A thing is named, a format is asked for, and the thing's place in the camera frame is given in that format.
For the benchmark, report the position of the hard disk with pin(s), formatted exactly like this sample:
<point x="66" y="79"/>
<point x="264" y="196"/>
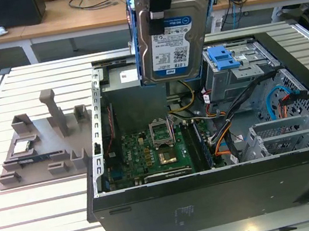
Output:
<point x="178" y="43"/>

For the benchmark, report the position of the metal disk bay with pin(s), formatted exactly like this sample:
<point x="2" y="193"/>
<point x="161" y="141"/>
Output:
<point x="288" y="134"/>

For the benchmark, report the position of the white power strip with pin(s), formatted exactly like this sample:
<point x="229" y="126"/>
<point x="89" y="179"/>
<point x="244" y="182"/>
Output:
<point x="217" y="25"/>

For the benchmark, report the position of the blue plastic latch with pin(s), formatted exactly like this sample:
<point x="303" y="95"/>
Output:
<point x="222" y="58"/>

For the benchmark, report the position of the metal drive cage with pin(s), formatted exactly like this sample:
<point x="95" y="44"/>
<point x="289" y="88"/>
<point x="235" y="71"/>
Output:
<point x="235" y="81"/>

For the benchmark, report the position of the grey power supply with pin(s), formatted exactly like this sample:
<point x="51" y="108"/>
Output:
<point x="129" y="105"/>

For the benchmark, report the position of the office chair base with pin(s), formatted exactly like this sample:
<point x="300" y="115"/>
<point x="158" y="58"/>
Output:
<point x="294" y="13"/>

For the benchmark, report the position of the black RAM slot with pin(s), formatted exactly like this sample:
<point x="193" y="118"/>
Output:
<point x="190" y="148"/>

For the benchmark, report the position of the installed RAM stick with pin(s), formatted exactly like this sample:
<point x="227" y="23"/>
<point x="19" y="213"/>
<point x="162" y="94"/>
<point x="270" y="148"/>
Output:
<point x="203" y="145"/>

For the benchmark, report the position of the CPU socket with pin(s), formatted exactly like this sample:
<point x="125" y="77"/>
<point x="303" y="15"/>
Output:
<point x="167" y="156"/>

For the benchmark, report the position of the green motherboard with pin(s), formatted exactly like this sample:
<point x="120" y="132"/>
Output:
<point x="137" y="156"/>

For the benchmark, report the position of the grey parts rack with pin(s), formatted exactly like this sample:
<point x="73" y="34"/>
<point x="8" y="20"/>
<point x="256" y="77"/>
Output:
<point x="48" y="139"/>

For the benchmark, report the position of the silver CPU chip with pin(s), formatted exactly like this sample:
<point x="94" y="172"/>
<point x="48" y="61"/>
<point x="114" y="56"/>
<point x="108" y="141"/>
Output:
<point x="21" y="147"/>

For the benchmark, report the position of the blue RAM stick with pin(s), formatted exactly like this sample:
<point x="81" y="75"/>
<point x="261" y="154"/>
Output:
<point x="32" y="159"/>

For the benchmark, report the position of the black PC case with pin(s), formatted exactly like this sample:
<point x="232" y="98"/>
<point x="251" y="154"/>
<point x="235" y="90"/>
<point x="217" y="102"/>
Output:
<point x="216" y="200"/>

